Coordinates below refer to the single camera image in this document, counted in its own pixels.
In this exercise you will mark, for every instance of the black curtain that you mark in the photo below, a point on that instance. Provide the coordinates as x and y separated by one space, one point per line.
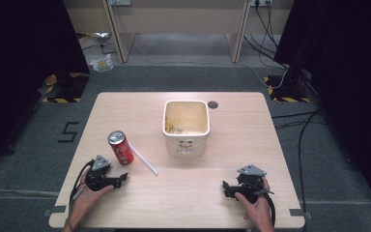
351 80
19 64

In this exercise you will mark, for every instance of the silver crumpled foil bag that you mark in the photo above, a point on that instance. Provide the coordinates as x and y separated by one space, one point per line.
100 36

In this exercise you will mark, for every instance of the grey tape piece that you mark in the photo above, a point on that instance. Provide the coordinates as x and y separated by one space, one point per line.
298 212
58 209

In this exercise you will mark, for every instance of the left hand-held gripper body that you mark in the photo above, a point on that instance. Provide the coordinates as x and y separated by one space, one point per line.
100 164

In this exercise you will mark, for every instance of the black stand base striped tape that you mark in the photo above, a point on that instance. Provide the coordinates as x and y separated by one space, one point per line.
286 92
74 90

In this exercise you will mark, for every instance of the white drinking straw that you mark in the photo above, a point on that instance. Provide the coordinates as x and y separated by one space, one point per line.
144 160

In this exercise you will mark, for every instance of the red soda can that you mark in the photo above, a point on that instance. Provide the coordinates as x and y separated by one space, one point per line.
121 150

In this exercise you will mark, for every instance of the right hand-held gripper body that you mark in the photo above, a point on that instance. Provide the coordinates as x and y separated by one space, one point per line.
251 182

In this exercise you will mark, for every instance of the person's left hand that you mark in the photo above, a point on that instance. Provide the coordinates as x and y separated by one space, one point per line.
83 199

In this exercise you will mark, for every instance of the wall power socket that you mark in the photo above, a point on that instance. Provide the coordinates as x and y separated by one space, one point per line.
119 2
261 2

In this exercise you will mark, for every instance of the cream square bin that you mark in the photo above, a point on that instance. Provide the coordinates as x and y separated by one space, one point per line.
186 141

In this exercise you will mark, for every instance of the clear crumpled plastic bag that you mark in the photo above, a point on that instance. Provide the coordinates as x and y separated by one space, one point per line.
102 63

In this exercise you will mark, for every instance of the person's right hand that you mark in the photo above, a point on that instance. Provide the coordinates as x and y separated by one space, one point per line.
259 212

